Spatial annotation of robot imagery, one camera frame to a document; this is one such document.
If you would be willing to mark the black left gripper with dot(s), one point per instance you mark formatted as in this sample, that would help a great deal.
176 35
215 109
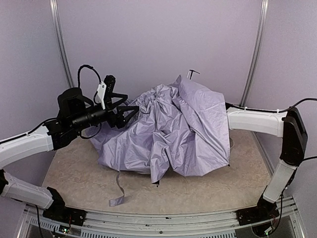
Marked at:
111 112

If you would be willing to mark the lavender folding umbrella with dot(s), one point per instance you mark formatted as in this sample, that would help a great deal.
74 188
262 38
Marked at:
182 126

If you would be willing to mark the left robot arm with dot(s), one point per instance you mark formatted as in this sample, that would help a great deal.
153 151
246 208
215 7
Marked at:
43 138

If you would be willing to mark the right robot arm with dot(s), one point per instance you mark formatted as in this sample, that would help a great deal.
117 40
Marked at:
287 125

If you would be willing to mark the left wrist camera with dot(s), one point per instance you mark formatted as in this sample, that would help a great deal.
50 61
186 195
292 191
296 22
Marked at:
104 92

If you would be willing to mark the left aluminium corner post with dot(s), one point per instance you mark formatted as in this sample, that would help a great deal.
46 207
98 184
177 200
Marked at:
60 42

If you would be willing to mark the aluminium corner post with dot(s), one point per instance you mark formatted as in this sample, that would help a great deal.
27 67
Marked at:
60 42
256 52

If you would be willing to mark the right aluminium corner post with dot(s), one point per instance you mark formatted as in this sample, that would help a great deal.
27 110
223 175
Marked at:
256 52

